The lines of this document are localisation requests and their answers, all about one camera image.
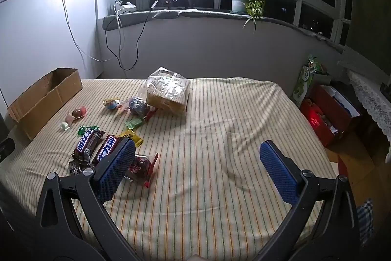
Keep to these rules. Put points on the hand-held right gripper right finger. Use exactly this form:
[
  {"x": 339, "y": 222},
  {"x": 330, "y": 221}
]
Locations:
[{"x": 279, "y": 172}]

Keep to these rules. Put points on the pale green small candy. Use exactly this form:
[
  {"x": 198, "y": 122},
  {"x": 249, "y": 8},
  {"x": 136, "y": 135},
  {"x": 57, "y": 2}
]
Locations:
[{"x": 64, "y": 125}]

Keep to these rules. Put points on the dark blue snack pouch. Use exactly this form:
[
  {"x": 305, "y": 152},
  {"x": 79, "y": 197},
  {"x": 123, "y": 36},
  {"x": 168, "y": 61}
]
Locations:
[{"x": 137, "y": 106}]

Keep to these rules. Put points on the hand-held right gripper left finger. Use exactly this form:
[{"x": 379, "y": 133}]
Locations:
[{"x": 114, "y": 170}]

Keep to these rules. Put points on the red box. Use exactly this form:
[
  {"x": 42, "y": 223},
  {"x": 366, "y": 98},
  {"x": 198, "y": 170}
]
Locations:
[{"x": 319, "y": 123}]

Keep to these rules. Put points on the white power strip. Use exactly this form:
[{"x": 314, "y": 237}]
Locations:
[{"x": 128, "y": 7}]

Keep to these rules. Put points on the small white adapter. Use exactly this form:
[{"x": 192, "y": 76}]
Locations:
[{"x": 155, "y": 4}]

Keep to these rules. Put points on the green candy wrapper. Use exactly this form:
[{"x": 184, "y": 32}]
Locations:
[{"x": 84, "y": 129}]

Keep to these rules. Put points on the clear bagged bread package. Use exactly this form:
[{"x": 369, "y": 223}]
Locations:
[{"x": 166, "y": 96}]

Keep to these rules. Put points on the green candy packet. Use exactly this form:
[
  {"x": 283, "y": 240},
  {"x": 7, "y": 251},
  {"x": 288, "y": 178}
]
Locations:
[{"x": 133, "y": 123}]

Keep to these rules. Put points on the colourful yellow candy packet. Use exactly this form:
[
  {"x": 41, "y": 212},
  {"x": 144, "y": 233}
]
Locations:
[{"x": 111, "y": 104}]

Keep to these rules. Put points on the brown chocolate bar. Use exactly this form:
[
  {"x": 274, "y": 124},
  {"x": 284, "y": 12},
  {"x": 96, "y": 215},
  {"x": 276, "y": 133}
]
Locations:
[
  {"x": 87, "y": 144},
  {"x": 105, "y": 151}
]

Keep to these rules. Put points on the dark red snack packet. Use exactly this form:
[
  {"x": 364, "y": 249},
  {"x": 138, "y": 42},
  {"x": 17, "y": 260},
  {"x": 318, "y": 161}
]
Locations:
[{"x": 142, "y": 166}]

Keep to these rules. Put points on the green printed bag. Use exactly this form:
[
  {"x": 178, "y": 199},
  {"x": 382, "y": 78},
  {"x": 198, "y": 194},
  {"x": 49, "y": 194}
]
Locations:
[{"x": 304, "y": 80}]

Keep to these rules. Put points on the striped blanket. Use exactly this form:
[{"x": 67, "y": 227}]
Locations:
[{"x": 213, "y": 141}]

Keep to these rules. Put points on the brown cardboard box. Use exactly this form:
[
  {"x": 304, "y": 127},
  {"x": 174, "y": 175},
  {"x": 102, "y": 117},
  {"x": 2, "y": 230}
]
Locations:
[{"x": 39, "y": 102}]

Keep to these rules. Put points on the yellow candy wrapper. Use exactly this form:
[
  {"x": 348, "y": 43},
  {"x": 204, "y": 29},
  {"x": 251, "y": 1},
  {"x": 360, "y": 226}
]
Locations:
[{"x": 134, "y": 138}]

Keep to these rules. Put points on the brown ball jelly candy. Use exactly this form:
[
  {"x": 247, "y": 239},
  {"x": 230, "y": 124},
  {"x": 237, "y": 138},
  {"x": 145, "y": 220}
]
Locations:
[{"x": 78, "y": 112}]

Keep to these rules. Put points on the white lace cloth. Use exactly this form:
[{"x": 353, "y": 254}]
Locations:
[{"x": 369, "y": 99}]

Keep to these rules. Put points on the blue checked cloth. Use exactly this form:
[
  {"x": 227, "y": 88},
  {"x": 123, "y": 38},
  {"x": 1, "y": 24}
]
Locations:
[{"x": 365, "y": 218}]

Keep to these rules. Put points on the white wardrobe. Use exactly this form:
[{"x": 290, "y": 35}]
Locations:
[{"x": 36, "y": 34}]

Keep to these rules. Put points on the small brown chocolate packet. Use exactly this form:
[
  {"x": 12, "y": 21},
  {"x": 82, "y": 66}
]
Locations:
[{"x": 74, "y": 168}]

